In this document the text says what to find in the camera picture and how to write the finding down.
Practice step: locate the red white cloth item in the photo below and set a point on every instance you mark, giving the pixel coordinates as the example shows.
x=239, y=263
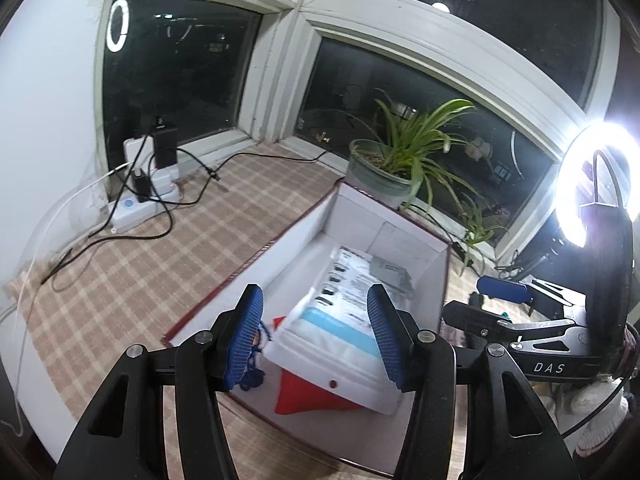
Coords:
x=296, y=395

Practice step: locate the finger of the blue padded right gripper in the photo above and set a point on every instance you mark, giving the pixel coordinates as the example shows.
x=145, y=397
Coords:
x=505, y=290

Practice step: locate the black plug adapter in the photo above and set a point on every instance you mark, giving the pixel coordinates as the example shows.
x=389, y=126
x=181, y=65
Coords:
x=142, y=185

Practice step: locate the white ring light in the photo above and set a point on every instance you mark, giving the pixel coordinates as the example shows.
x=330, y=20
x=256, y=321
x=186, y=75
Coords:
x=601, y=166

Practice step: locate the white blue wipes pack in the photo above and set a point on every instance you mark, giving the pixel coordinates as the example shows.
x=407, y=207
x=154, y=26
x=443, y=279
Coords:
x=327, y=338

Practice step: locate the plaid beige mat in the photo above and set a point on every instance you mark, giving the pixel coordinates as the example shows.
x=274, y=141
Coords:
x=76, y=325

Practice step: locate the green potted spider plant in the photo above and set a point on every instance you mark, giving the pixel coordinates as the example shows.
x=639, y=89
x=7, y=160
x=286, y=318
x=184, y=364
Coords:
x=408, y=148

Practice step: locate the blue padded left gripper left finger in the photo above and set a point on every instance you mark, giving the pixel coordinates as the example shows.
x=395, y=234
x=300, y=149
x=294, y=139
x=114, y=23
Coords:
x=240, y=341

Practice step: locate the white power strip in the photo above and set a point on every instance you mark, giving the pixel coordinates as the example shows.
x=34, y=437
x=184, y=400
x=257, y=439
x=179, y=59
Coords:
x=130, y=213

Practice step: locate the grey leaflet in box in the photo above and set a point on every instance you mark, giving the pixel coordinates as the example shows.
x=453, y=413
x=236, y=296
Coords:
x=394, y=278

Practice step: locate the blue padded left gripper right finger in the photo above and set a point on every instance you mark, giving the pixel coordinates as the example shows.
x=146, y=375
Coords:
x=394, y=341

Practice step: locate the red cardboard box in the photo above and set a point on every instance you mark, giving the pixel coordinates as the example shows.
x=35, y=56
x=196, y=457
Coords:
x=286, y=269

